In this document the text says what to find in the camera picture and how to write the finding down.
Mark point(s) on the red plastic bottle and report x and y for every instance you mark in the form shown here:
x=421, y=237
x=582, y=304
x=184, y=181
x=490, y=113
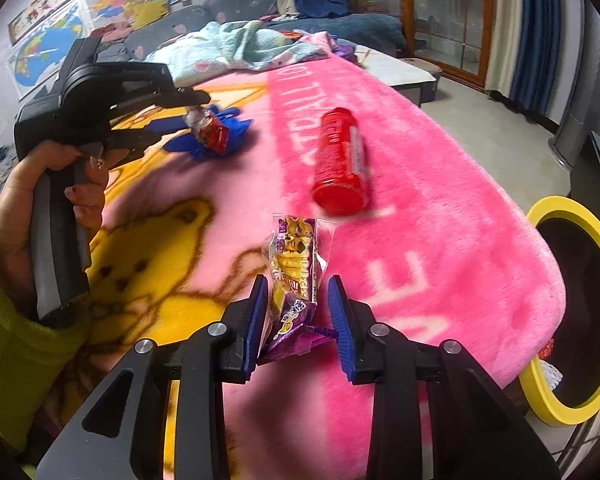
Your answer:
x=340, y=160

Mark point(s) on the glass topped side cabinet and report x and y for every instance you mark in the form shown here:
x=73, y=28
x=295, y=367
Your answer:
x=597, y=160

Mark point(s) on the yellow rimmed black bin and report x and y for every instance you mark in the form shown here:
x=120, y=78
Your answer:
x=587, y=310

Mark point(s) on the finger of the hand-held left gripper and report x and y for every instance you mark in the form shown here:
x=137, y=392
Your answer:
x=150, y=131
x=180, y=97

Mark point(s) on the blue plush blanket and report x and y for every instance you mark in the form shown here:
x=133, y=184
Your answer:
x=370, y=27

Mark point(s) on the crumpled blue wrapper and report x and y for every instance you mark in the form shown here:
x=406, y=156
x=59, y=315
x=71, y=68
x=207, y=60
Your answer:
x=235, y=132

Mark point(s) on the grey tower air conditioner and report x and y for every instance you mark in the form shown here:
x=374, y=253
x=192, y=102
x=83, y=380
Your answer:
x=582, y=110

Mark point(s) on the person's left forearm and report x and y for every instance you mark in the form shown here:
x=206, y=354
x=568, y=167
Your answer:
x=15, y=360

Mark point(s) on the white coffee table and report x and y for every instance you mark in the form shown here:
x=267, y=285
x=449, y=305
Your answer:
x=395, y=67

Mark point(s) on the long picture strip poster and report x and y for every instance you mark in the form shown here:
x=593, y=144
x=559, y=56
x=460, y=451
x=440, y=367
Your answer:
x=40, y=7

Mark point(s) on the person's left hand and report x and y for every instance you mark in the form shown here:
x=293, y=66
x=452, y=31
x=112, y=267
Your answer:
x=15, y=220

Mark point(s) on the purple bag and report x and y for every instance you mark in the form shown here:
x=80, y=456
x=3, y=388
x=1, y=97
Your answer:
x=344, y=49

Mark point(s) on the world map poster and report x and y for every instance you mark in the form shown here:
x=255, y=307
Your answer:
x=45, y=55

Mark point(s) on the cream curtain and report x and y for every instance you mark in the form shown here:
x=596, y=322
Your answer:
x=500, y=25

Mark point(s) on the light blue patterned cloth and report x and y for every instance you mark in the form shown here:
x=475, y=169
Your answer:
x=240, y=45

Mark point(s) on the white foam net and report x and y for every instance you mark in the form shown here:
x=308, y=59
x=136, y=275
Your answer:
x=551, y=375

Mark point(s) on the purple yellow snack packet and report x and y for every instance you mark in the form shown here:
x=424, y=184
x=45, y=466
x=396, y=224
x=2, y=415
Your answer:
x=292, y=270

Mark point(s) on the wooden framed glass door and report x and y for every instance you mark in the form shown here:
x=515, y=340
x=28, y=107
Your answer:
x=445, y=20

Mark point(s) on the red snack wrapper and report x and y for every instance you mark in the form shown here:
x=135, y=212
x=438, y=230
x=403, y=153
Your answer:
x=212, y=132

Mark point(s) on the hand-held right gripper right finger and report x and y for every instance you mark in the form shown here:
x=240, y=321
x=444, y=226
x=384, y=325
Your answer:
x=340, y=325

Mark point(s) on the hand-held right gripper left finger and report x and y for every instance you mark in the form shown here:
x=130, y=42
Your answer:
x=257, y=320

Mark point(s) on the pink printed blanket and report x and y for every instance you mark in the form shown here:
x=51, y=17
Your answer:
x=430, y=260

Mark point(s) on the grey sofa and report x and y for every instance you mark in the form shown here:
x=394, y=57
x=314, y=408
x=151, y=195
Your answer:
x=240, y=0

